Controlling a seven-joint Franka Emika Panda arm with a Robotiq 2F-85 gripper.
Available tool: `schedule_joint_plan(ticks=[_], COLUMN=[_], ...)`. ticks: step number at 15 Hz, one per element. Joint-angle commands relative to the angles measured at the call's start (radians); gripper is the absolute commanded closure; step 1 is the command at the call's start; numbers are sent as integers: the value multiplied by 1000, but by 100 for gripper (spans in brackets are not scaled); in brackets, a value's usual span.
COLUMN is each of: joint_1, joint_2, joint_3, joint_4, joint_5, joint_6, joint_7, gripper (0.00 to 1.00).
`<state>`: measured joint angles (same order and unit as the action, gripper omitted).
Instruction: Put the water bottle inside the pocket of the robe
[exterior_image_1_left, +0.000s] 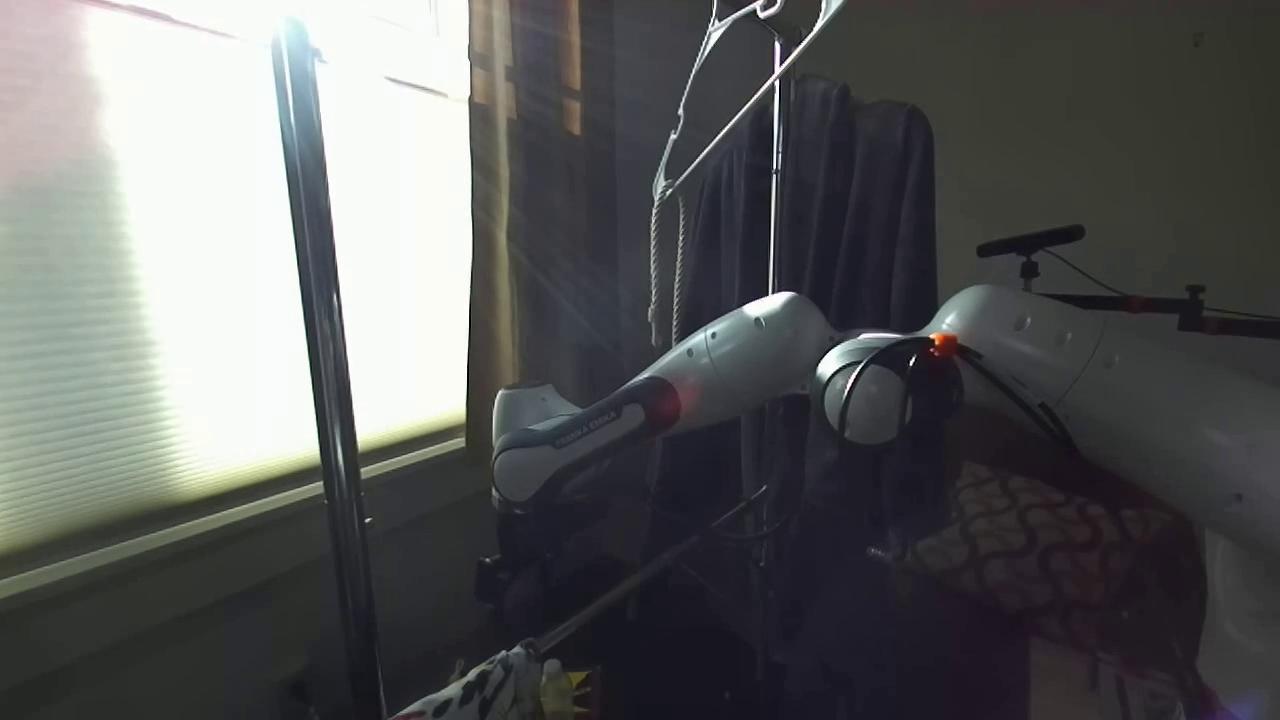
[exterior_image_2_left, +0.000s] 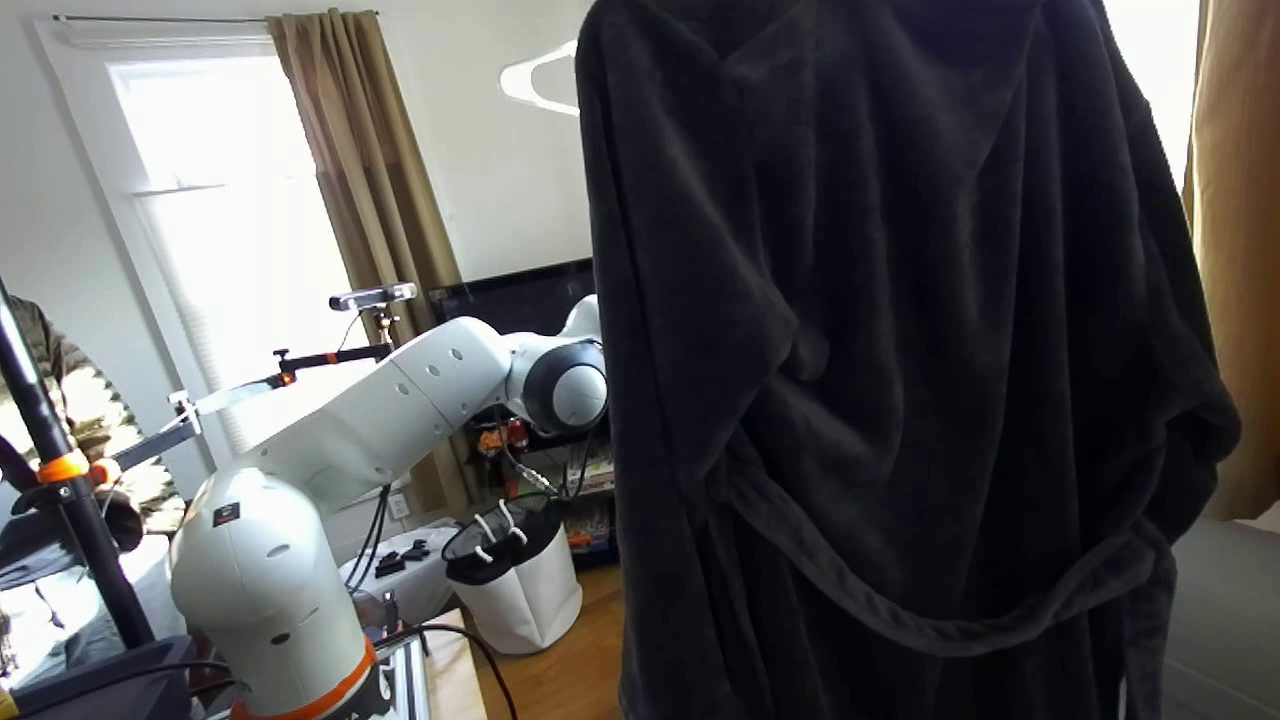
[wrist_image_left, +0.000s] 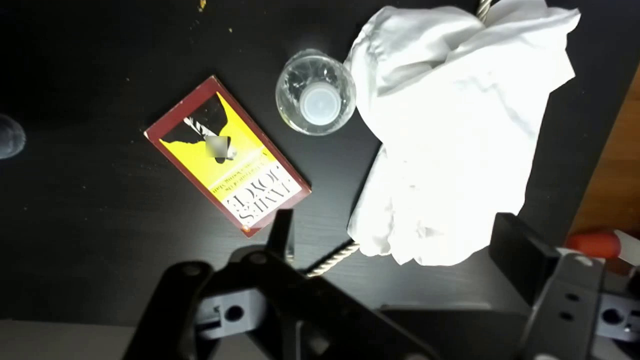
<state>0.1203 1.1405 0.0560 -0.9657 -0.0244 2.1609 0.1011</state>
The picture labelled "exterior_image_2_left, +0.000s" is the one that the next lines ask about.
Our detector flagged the white plastic clothes hanger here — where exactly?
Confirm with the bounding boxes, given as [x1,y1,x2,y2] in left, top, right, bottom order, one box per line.
[494,37,584,120]

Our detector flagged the thin black floor cable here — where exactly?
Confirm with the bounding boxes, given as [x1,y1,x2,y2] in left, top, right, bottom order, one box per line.
[396,616,519,720]

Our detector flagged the small orange figurine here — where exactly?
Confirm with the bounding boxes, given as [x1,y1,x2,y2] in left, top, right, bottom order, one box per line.
[466,417,527,462]

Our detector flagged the black game controller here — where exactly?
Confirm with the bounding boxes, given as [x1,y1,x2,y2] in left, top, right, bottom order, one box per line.
[372,536,440,580]

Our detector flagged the brown window curtain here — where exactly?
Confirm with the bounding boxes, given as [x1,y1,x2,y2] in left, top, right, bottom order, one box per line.
[265,10,473,520]

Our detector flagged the small camera on tripod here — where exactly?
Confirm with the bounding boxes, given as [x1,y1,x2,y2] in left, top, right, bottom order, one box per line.
[327,279,418,322]

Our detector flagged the black rod with red ends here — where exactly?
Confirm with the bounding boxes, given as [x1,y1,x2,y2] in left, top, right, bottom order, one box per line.
[269,342,401,392]

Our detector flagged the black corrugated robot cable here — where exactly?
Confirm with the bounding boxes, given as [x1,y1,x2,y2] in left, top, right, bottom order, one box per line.
[341,481,401,602]

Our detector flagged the black flat television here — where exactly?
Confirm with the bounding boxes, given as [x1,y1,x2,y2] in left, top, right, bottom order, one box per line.
[430,255,604,343]

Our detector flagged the colourful stacked boxes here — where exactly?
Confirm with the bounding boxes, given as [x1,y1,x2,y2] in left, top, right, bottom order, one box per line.
[557,458,624,573]

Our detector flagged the grey upholstered sofa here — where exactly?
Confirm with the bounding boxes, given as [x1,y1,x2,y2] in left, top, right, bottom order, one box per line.
[1161,518,1280,720]

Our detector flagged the dark plush bathrobe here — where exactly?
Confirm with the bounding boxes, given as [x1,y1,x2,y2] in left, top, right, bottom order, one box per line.
[570,0,1245,720]

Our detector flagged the white basket with black rim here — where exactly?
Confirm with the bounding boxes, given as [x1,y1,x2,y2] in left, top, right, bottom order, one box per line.
[434,498,586,656]

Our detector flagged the tan window curtain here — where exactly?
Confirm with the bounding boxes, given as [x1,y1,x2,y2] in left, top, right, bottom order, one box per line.
[1178,0,1280,526]

